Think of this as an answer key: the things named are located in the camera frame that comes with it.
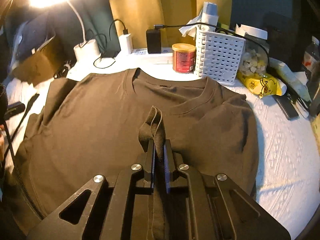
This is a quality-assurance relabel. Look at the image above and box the brown t-shirt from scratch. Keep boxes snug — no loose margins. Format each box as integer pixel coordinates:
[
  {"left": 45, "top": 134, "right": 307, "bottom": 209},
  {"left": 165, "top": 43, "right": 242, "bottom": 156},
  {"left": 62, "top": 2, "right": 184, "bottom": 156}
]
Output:
[{"left": 12, "top": 67, "right": 259, "bottom": 240}]

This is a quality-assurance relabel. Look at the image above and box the cardboard box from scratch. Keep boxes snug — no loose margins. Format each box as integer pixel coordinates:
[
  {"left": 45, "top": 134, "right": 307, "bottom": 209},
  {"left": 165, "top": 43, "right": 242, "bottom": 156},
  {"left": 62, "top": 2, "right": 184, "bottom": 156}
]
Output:
[{"left": 10, "top": 36, "right": 67, "bottom": 86}]

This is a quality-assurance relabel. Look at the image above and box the tablet with dark screen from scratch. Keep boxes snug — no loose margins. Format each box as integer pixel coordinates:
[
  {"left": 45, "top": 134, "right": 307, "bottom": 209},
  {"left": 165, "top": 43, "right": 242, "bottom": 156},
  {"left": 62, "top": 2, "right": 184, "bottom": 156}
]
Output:
[{"left": 16, "top": 14, "right": 55, "bottom": 61}]

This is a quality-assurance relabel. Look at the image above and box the white power strip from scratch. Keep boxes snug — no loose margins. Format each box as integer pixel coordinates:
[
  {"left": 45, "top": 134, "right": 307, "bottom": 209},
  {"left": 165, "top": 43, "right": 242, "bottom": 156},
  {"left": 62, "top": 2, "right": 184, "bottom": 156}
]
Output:
[{"left": 129, "top": 48, "right": 173, "bottom": 64}]

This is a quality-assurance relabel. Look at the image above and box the red gold can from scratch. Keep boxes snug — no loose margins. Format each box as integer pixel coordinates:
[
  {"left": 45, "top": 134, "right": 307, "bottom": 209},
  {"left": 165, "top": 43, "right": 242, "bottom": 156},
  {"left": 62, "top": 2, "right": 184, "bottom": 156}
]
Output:
[{"left": 171, "top": 43, "right": 196, "bottom": 73}]

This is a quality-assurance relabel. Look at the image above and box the white perforated basket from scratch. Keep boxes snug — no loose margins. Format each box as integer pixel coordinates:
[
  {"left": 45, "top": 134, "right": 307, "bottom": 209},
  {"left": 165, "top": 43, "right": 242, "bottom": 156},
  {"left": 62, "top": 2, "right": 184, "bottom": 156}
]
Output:
[{"left": 194, "top": 28, "right": 246, "bottom": 86}]

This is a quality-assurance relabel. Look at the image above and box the yellow snack bag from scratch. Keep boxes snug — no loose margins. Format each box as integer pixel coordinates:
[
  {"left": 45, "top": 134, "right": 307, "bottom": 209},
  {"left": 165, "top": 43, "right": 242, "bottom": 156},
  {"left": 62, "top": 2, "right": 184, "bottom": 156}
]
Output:
[{"left": 237, "top": 72, "right": 287, "bottom": 98}]

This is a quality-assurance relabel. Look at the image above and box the white phone charger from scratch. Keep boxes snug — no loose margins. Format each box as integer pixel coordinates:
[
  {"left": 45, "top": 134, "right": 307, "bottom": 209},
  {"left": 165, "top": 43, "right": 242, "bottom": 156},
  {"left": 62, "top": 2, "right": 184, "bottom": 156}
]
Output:
[{"left": 118, "top": 34, "right": 133, "bottom": 54}]

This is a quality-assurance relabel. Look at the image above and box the black power adapter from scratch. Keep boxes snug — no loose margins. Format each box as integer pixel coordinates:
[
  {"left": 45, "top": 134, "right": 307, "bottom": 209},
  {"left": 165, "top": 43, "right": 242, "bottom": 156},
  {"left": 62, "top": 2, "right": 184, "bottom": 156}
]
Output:
[{"left": 146, "top": 29, "right": 162, "bottom": 54}]

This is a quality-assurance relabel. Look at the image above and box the teal curtain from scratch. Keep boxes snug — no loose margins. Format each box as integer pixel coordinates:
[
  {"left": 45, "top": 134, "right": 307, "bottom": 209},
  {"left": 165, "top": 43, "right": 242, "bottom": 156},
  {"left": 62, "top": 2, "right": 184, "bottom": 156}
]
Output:
[{"left": 4, "top": 0, "right": 120, "bottom": 57}]

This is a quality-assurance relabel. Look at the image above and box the black smartphone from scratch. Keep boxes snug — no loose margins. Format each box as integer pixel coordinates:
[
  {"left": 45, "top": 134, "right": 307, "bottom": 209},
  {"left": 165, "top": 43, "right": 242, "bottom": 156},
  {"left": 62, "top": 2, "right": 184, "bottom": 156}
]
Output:
[{"left": 272, "top": 95, "right": 299, "bottom": 120}]

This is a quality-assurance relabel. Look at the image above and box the clear jar white lid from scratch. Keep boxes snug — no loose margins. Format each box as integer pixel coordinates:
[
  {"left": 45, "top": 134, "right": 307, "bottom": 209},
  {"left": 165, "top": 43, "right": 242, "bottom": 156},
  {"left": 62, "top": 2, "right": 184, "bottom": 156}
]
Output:
[{"left": 235, "top": 24, "right": 270, "bottom": 76}]

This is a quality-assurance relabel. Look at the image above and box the yellow curtain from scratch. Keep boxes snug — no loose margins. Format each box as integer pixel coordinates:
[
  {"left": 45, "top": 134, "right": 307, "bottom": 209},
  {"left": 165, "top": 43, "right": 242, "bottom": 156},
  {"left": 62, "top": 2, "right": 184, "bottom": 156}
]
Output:
[{"left": 109, "top": 0, "right": 232, "bottom": 49}]

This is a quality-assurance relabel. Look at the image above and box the plastic water bottle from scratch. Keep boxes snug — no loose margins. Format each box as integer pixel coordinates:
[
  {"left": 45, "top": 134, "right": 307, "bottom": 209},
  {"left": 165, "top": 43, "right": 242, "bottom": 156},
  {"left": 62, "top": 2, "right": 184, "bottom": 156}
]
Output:
[{"left": 302, "top": 36, "right": 319, "bottom": 80}]

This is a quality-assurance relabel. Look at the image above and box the coiled black cable bundle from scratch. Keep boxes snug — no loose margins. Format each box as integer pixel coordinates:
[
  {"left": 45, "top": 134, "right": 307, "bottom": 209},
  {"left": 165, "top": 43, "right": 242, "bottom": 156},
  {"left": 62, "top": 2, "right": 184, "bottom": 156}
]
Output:
[{"left": 53, "top": 61, "right": 75, "bottom": 79}]

